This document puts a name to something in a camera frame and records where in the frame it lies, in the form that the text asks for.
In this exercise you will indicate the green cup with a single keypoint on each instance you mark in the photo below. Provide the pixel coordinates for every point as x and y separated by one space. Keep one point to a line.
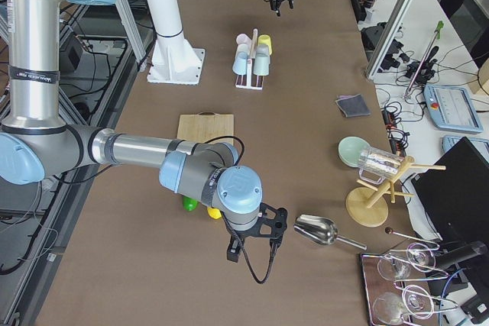
261 64

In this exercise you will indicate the green lime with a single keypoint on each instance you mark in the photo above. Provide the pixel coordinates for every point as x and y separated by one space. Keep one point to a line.
190 204

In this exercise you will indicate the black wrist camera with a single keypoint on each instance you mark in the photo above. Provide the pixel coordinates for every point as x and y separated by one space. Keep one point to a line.
233 251

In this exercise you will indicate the grey cup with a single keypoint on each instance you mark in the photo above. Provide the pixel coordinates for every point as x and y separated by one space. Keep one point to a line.
262 49

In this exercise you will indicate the wooden mug tree stand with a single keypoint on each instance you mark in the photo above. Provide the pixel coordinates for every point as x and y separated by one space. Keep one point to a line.
366 204

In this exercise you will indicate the light blue cup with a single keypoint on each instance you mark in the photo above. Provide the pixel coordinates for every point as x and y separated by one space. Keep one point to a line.
240 64

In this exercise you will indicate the metal scoop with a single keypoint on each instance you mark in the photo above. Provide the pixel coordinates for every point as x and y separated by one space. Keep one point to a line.
322 231

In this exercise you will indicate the black monitor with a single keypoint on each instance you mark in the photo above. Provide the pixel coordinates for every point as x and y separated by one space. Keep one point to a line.
456 199

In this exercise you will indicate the white cup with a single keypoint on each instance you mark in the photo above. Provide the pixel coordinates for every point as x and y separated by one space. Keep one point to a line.
242 49

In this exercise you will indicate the grey folded cloth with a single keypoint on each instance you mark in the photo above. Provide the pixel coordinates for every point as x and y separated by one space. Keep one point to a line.
352 106

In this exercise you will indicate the wine glass rack tray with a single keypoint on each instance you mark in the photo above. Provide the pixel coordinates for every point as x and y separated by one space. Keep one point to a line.
395 286

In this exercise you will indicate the pink cup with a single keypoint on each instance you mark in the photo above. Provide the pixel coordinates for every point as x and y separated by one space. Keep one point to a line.
243 39

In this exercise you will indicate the yellow cup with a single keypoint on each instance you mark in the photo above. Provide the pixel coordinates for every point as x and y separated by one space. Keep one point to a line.
265 39

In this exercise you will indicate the bamboo cutting board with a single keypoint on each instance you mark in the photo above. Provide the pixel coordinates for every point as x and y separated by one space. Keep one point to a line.
204 126

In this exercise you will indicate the clear glass mug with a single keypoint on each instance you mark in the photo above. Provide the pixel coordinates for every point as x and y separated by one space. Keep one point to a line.
377 165

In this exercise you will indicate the white wire cup rack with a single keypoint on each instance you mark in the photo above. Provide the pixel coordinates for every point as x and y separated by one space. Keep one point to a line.
250 80

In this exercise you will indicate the green bowl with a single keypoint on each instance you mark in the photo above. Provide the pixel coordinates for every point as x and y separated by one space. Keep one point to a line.
349 149

